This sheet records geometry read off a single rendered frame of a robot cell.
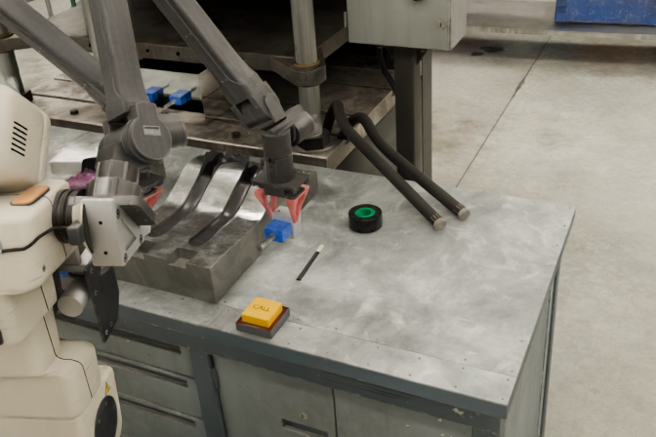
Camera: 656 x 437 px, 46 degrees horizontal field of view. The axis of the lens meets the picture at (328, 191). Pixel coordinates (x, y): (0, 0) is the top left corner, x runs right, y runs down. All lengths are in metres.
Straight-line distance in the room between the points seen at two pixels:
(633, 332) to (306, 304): 1.53
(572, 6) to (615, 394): 3.00
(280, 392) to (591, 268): 1.74
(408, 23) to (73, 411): 1.29
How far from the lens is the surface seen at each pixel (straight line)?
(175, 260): 1.68
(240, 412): 1.81
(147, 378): 1.92
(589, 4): 5.09
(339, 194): 1.97
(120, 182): 1.23
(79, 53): 1.61
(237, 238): 1.68
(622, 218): 3.50
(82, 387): 1.44
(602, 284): 3.07
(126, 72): 1.32
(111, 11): 1.35
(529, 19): 5.21
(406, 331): 1.52
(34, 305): 1.33
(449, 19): 2.10
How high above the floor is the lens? 1.77
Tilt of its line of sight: 29 degrees down
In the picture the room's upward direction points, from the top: 4 degrees counter-clockwise
